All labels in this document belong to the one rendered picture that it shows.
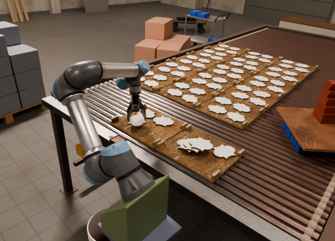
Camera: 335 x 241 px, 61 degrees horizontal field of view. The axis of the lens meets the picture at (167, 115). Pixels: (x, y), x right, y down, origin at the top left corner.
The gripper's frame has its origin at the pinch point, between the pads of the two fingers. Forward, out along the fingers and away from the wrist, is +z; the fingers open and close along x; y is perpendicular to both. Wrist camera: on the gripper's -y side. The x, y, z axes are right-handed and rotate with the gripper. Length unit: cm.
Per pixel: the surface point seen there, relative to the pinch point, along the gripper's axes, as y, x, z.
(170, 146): -22.8, -19.2, 6.7
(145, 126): 0.5, -5.6, 5.0
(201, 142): -28.1, -36.7, 2.3
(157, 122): 2.9, -13.9, 4.1
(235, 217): -76, -41, 12
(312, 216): -78, -78, 14
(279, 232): -85, -58, 14
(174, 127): -2.2, -24.3, 5.9
